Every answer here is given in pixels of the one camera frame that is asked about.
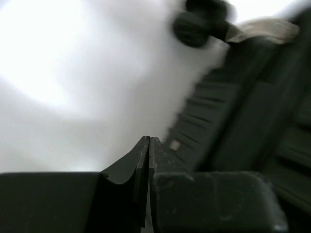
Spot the black hard-shell suitcase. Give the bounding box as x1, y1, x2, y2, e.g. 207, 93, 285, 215
164, 7, 311, 233

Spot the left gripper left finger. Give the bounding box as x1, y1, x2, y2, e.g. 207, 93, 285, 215
0, 136, 150, 233

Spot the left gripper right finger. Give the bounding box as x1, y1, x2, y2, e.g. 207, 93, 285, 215
149, 137, 288, 233

